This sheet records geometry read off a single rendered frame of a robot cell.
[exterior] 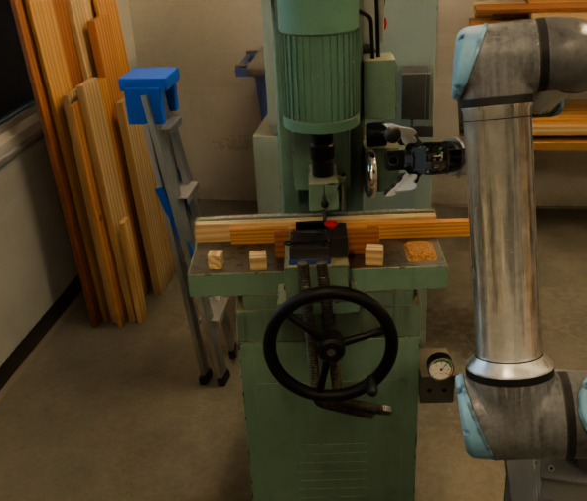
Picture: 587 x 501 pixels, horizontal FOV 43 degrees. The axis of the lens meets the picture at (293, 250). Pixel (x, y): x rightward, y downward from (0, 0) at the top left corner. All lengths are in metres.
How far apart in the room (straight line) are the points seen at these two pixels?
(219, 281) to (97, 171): 1.44
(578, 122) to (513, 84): 2.57
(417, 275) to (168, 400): 1.39
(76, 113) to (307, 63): 1.52
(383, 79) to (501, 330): 0.84
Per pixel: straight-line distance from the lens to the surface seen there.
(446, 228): 1.89
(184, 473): 2.57
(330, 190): 1.77
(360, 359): 1.87
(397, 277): 1.76
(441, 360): 1.82
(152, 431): 2.75
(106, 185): 3.14
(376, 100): 1.94
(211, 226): 1.89
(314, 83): 1.66
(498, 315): 1.30
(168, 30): 4.30
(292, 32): 1.66
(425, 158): 1.68
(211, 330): 2.80
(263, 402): 1.94
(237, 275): 1.74
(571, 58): 1.27
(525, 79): 1.27
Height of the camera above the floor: 1.71
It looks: 26 degrees down
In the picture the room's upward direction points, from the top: 3 degrees counter-clockwise
